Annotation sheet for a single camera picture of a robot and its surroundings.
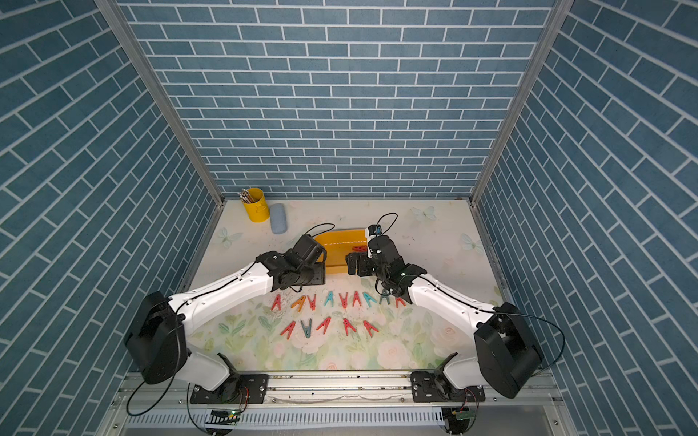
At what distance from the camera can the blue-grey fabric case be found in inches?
43.5

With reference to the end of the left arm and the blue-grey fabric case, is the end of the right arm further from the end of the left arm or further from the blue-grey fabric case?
the blue-grey fabric case

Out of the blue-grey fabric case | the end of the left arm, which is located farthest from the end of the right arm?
the blue-grey fabric case
